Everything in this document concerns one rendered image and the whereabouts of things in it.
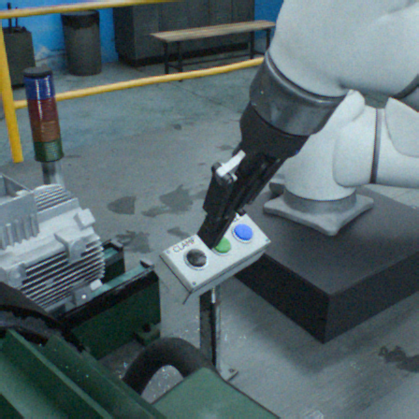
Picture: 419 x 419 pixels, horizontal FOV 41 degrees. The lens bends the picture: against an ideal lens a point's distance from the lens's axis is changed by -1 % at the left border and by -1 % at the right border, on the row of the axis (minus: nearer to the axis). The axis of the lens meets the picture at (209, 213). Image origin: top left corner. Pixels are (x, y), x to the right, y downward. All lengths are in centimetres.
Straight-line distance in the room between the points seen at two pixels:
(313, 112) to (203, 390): 36
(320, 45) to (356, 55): 3
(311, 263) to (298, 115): 56
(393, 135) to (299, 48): 63
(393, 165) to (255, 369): 47
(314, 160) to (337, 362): 39
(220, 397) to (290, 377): 75
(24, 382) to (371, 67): 40
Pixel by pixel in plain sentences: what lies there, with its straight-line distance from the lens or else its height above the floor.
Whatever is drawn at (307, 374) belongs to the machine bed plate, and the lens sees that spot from 102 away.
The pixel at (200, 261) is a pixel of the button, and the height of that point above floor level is 107.
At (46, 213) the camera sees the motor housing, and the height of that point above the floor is 110.
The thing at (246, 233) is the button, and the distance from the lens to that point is 86.
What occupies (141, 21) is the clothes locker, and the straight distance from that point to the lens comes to 615.
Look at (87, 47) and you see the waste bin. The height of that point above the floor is 29.
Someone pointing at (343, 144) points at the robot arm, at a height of 110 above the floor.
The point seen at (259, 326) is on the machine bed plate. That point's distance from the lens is 110.
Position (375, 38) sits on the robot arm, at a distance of 51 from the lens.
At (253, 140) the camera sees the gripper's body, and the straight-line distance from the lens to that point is 60.
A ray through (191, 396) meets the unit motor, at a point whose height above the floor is 131.
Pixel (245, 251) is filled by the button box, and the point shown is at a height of 105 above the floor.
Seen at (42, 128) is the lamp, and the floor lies 110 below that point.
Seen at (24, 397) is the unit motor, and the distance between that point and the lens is 22.
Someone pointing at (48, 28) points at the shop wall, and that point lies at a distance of 623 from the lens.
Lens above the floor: 150
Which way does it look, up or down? 28 degrees down
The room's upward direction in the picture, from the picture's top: straight up
